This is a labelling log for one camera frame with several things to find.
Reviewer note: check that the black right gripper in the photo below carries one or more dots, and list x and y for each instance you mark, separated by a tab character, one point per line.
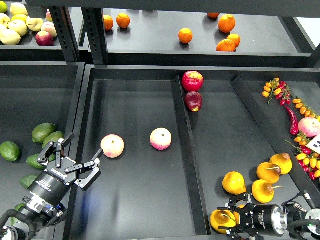
254	219

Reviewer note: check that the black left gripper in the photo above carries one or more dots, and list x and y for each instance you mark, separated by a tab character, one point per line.
55	181

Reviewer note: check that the dark green avocado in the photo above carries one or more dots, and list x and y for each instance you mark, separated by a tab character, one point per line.
17	207

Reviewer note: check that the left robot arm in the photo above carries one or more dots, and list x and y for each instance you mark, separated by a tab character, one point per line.
44	208

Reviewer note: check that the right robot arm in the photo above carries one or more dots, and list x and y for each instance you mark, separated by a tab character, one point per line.
297	216

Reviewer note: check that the green avocado mid left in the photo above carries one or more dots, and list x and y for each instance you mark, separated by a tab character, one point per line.
32	161

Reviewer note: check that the yellow pear under gripper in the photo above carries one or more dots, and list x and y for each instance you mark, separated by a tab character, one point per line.
234	183

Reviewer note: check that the green avocado beside upper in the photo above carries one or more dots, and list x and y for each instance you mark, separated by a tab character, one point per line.
54	137

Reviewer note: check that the yellow pear with brown top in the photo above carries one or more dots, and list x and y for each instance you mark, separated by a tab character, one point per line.
284	161

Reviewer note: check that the light green lime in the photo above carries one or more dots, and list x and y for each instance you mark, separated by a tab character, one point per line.
10	151

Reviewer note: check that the pink apple left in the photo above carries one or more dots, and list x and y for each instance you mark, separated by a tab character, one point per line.
112	146

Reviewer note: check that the pink apple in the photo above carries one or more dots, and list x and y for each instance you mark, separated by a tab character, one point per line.
160	139
112	146

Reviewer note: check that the black left tray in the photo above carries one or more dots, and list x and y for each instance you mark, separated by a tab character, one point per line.
32	93

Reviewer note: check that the black tray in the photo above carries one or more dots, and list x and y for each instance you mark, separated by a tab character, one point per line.
150	194
32	93

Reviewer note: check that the cherry tomato bunch lower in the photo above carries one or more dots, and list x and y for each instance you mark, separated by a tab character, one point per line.
308	159

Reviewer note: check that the cherry tomato bunch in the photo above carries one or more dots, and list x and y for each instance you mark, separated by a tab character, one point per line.
278	90
308	159

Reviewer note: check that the black middle tray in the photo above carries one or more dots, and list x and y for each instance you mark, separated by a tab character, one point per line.
150	194

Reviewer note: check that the white label card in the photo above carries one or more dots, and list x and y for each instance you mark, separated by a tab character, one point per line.
314	144

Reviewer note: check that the pink apple centre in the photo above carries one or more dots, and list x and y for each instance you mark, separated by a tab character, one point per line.
160	139

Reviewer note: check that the red chili pepper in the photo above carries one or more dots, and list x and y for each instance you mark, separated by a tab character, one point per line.
294	130

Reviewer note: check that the pink peach right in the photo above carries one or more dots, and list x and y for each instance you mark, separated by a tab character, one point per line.
309	126

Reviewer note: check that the dark red apple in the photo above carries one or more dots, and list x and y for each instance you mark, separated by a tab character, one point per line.
193	101

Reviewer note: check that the cherry tomato bunch upper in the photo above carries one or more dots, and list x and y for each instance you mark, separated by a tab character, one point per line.
278	90

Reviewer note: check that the red apple on shelf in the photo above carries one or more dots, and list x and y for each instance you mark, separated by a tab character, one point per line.
44	38

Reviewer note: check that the bright red apple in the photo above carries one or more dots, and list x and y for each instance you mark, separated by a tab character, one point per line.
192	81

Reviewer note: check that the pale yellow apple front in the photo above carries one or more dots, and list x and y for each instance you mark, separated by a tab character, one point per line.
10	37

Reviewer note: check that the orange on shelf left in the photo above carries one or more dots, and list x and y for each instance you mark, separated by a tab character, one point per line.
123	20

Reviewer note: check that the orange front right shelf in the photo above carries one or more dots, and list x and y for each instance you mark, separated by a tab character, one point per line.
226	45

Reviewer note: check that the orange behind front orange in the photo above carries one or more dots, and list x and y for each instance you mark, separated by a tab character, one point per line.
235	38

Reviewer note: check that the orange on shelf centre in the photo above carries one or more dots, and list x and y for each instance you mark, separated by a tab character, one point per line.
185	35

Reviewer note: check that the large orange on shelf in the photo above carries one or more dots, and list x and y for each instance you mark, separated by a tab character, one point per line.
226	23

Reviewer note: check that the orange behind post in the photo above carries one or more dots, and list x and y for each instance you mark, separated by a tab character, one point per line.
108	22

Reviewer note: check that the black shelf post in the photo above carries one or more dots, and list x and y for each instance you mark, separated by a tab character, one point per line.
65	33

